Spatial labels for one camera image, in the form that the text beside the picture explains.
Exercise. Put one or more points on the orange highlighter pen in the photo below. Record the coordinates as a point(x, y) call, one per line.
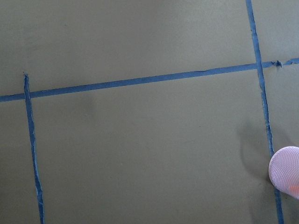
point(294, 189)

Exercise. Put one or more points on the pink mesh pen holder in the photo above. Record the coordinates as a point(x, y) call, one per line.
point(284, 169)

